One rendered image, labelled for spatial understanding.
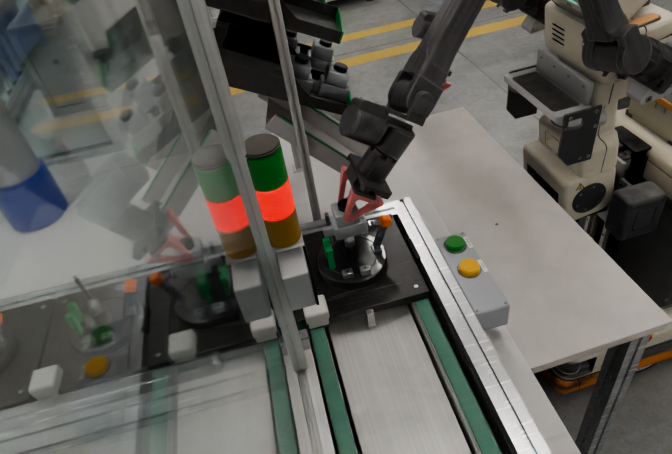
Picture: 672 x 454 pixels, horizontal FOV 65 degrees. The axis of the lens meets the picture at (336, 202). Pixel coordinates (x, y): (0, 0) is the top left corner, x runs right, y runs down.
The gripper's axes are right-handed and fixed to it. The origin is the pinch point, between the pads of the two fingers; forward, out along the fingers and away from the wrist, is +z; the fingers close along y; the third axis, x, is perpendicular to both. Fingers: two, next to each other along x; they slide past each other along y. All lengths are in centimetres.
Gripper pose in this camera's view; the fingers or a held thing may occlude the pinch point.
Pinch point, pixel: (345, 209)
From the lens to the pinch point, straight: 100.8
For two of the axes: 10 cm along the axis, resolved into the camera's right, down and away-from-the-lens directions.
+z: -4.9, 7.4, 4.6
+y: 2.3, 6.1, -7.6
